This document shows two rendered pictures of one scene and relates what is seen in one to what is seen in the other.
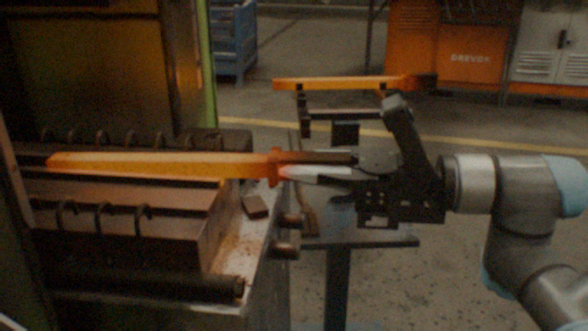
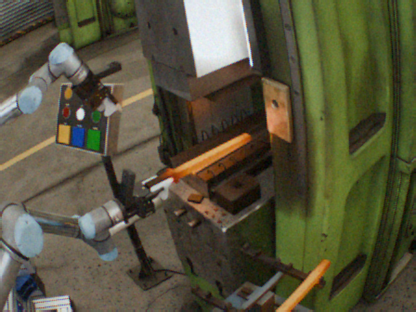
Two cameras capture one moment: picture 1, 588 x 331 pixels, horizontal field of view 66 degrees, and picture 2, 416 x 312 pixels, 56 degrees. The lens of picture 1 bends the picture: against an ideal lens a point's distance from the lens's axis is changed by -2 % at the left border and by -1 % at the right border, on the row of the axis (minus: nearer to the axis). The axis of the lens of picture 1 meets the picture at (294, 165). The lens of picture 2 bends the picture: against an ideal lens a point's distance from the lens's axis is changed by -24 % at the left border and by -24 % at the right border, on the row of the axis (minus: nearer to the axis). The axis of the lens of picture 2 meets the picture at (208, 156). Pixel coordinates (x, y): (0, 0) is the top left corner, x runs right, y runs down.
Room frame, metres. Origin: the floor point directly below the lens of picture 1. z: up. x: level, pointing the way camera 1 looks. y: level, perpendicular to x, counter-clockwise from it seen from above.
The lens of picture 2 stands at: (1.58, -0.68, 1.94)
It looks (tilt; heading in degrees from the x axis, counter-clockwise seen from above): 35 degrees down; 141
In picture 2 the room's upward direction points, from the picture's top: 10 degrees counter-clockwise
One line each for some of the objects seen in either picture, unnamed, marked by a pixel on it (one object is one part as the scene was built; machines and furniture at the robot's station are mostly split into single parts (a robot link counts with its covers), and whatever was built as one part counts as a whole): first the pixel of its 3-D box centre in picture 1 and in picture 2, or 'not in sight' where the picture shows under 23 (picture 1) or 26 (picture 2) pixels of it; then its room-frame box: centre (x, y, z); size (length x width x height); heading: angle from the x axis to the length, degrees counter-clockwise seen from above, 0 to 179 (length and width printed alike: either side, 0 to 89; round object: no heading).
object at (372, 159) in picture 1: (400, 186); (134, 203); (0.51, -0.13, 0.99); 0.12 x 0.08 x 0.09; 84
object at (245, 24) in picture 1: (192, 37); not in sight; (4.58, 1.01, 0.36); 1.20 x 0.80 x 0.72; 82
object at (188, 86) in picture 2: not in sight; (224, 56); (0.53, 0.30, 1.32); 0.42 x 0.20 x 0.10; 83
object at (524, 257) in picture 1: (521, 259); (101, 242); (0.47, -0.29, 0.90); 0.11 x 0.08 x 0.11; 8
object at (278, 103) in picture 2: not in sight; (278, 109); (0.84, 0.19, 1.27); 0.09 x 0.02 x 0.17; 173
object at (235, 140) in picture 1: (213, 154); (239, 193); (0.69, 0.13, 0.95); 0.12 x 0.08 x 0.06; 83
